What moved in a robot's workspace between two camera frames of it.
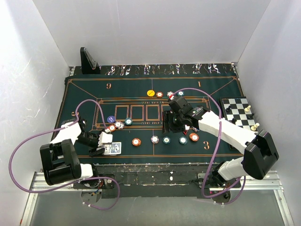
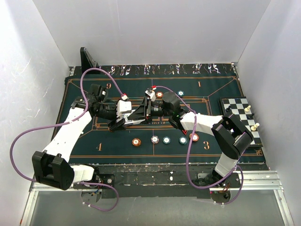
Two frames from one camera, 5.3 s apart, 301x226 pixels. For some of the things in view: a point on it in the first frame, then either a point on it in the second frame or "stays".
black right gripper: [168, 115] -> [139, 112]
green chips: [180, 93] stays
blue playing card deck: [114, 149] -> [133, 122]
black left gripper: [93, 152] -> [113, 124]
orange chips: [159, 94] stays
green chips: [183, 140] stays
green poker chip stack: [166, 140] stays
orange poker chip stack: [136, 141] stays
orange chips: [194, 137] stays
